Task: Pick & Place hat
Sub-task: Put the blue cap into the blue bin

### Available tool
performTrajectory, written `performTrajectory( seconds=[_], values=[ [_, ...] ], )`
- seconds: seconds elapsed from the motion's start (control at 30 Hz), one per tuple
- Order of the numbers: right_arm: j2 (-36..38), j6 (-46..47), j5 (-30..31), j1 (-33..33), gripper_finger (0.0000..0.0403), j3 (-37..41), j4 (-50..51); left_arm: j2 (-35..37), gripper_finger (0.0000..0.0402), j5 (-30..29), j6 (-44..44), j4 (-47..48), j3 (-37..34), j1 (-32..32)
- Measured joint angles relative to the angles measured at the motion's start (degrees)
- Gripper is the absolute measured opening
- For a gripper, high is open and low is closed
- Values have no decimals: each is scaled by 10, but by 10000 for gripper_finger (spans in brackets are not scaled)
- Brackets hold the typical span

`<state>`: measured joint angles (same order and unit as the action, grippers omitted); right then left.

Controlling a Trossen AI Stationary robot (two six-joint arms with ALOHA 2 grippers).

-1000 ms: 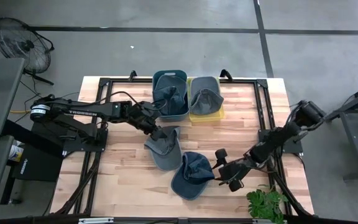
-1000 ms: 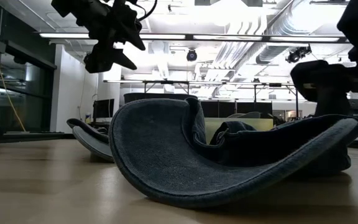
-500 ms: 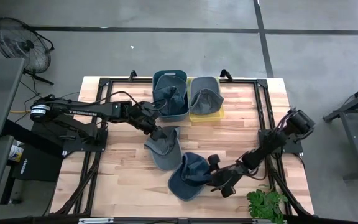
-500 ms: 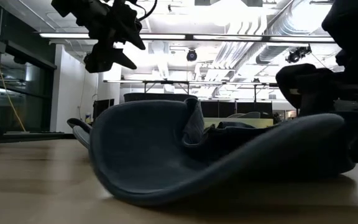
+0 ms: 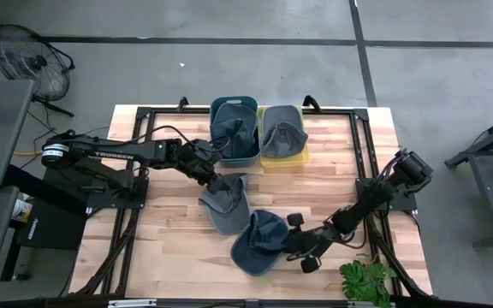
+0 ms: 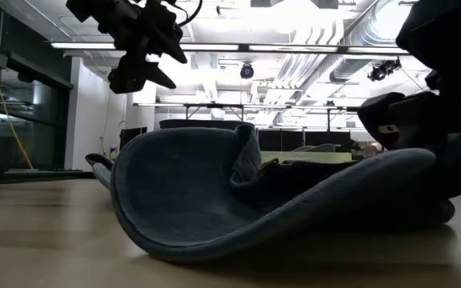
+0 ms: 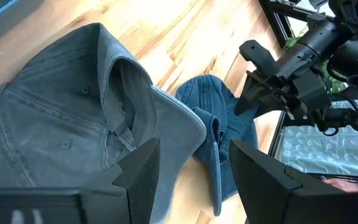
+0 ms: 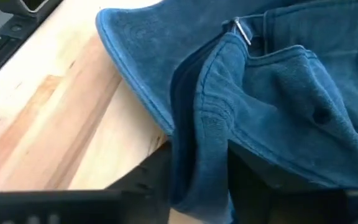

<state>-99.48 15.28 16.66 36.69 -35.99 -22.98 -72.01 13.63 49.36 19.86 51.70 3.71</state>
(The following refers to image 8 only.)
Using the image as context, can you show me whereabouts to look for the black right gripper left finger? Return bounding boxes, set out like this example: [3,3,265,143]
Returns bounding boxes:
[0,141,173,224]

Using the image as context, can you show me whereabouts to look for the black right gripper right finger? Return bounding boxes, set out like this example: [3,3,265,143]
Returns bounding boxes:
[227,141,358,224]

